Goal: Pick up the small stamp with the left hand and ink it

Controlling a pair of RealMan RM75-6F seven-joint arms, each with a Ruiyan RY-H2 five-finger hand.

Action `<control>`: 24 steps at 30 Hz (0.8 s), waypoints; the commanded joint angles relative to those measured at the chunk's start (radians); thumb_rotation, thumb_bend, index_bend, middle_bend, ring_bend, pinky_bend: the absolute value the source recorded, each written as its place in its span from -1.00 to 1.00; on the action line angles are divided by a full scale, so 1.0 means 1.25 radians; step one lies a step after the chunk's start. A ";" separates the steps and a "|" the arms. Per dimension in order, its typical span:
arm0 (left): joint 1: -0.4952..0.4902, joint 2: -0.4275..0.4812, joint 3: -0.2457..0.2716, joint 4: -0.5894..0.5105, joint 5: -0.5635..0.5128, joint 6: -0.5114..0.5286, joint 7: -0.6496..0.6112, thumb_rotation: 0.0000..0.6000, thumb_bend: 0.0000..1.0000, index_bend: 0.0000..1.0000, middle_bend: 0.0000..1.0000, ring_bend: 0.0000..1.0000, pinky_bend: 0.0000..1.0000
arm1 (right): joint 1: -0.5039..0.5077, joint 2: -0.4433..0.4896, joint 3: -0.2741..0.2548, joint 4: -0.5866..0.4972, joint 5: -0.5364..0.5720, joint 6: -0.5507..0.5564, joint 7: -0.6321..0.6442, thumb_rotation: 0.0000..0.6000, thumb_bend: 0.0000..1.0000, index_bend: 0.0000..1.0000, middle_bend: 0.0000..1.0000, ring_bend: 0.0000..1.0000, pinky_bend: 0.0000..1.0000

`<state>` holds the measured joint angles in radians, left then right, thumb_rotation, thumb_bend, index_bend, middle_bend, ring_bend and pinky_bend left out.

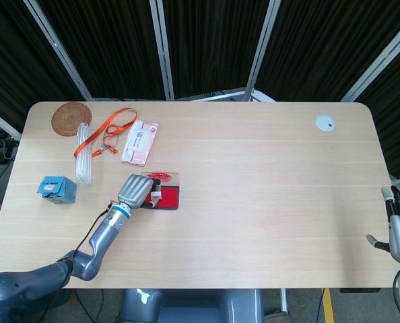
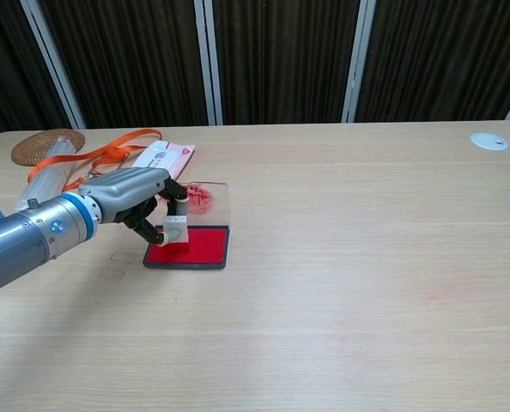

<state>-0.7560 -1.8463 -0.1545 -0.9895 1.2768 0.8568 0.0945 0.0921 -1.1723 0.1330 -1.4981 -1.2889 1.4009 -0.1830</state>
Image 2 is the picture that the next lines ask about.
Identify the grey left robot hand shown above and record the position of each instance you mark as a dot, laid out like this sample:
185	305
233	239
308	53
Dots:
122	191

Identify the white red-based stamp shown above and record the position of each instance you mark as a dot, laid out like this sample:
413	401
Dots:
178	234

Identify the red ink pad with clear lid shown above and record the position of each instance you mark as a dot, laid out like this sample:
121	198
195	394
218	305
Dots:
208	253

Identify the pink white wet wipes pack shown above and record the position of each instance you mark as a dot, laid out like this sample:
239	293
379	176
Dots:
169	156

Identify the clear plastic tube bundle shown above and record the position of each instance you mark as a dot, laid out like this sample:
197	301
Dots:
51	171

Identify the round woven rattan coaster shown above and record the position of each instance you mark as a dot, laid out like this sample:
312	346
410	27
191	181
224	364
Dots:
34	148

